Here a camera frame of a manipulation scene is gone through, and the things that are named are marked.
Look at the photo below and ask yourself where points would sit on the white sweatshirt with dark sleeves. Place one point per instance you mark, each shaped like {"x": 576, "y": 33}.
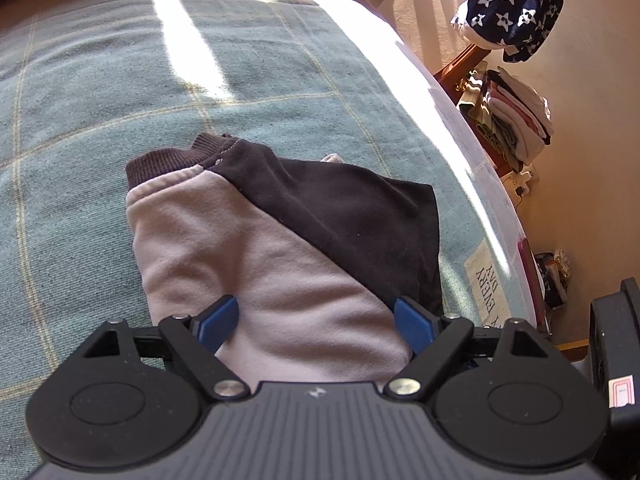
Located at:
{"x": 280, "y": 285}

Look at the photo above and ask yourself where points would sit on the navy star-print garment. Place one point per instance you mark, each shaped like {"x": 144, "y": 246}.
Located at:
{"x": 510, "y": 5}

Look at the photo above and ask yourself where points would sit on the teal plaid blanket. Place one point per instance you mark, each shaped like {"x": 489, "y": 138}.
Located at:
{"x": 100, "y": 85}

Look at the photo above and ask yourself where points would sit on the stack of folded clothes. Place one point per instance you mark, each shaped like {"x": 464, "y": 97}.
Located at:
{"x": 515, "y": 120}

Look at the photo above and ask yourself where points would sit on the white power strip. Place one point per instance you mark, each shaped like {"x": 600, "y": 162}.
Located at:
{"x": 517, "y": 180}

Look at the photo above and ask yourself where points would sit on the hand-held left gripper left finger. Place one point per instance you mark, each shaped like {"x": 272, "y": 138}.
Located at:
{"x": 220, "y": 322}

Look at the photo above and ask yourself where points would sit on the wooden chair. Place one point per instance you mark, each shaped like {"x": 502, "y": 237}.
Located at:
{"x": 460, "y": 62}

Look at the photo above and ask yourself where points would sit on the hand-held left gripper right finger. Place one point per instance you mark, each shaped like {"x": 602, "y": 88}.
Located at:
{"x": 412, "y": 322}

